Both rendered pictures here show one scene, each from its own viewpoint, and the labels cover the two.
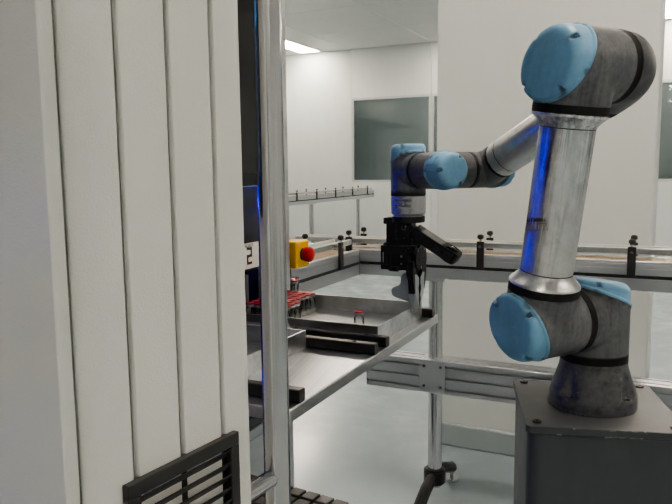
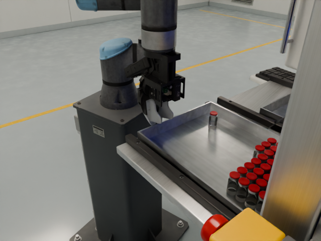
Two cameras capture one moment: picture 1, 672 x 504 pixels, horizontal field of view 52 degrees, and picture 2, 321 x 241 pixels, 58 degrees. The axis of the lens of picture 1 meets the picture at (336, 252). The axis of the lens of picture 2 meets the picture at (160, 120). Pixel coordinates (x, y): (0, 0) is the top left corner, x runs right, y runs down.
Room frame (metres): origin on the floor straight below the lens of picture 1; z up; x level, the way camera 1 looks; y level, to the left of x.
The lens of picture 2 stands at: (2.04, 0.11, 1.31)
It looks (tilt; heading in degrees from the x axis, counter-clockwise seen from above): 31 degrees down; 206
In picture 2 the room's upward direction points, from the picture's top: straight up
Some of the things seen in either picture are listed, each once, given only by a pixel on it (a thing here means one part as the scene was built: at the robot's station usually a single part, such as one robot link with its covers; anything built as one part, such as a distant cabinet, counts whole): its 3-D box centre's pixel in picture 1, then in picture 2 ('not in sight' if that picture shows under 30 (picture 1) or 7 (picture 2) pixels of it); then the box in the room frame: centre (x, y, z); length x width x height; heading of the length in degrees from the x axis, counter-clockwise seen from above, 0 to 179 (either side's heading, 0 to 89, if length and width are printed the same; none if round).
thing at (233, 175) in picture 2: (294, 308); (257, 167); (1.52, 0.10, 0.90); 0.18 x 0.02 x 0.05; 154
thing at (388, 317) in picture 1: (329, 314); (225, 150); (1.48, 0.02, 0.90); 0.34 x 0.26 x 0.04; 64
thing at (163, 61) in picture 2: (405, 243); (161, 74); (1.48, -0.15, 1.05); 0.09 x 0.08 x 0.12; 64
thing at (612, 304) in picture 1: (592, 313); (118, 59); (1.20, -0.45, 0.96); 0.13 x 0.12 x 0.14; 119
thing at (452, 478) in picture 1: (434, 486); not in sight; (2.37, -0.35, 0.07); 0.50 x 0.08 x 0.14; 154
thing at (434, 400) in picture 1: (435, 382); not in sight; (2.37, -0.35, 0.46); 0.09 x 0.09 x 0.77; 64
